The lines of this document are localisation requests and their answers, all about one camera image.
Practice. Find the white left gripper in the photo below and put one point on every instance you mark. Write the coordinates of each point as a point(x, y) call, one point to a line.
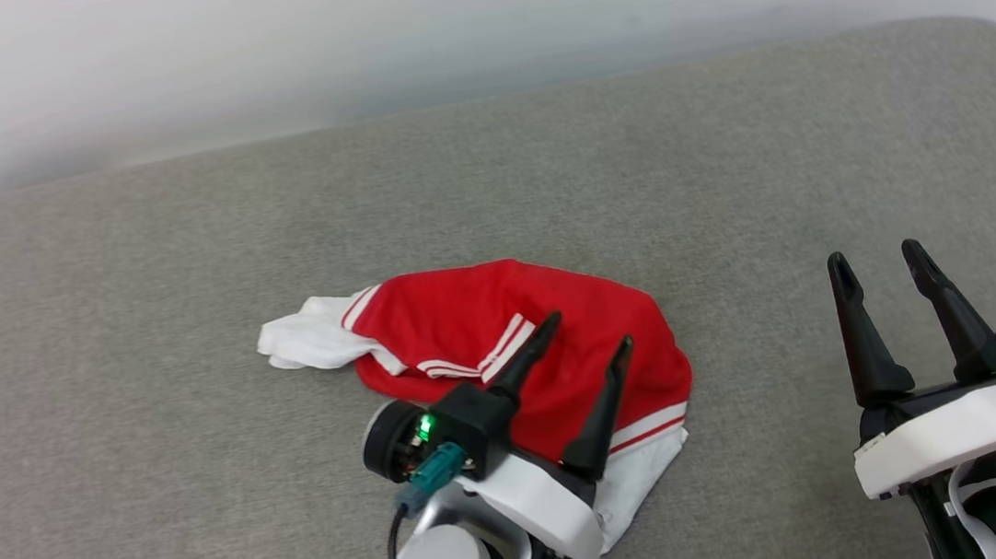
point(545, 506)

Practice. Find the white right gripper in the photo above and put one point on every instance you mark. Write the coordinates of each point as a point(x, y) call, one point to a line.
point(949, 436)

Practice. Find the red and white basketball jersey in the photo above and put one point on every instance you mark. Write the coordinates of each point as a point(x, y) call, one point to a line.
point(456, 321)

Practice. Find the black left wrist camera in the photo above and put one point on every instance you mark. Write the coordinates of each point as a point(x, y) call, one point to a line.
point(471, 421)

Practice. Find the teal left camera connector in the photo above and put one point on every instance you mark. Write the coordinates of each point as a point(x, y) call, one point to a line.
point(434, 476)

